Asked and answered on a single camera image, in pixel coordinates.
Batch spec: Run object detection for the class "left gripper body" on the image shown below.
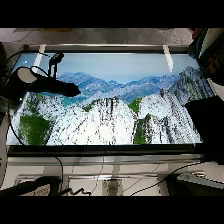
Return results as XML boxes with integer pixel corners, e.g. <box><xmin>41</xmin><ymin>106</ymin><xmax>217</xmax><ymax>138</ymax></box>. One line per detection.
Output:
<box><xmin>34</xmin><ymin>77</ymin><xmax>82</xmax><ymax>98</ymax></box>

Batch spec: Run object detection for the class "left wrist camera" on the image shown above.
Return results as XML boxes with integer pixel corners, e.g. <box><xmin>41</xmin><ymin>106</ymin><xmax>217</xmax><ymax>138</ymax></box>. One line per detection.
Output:
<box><xmin>47</xmin><ymin>52</ymin><xmax>65</xmax><ymax>80</ymax></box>

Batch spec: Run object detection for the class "black cable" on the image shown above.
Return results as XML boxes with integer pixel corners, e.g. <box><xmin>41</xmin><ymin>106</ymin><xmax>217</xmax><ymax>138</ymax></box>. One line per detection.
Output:
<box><xmin>6</xmin><ymin>112</ymin><xmax>65</xmax><ymax>197</ymax></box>
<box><xmin>129</xmin><ymin>161</ymin><xmax>209</xmax><ymax>197</ymax></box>

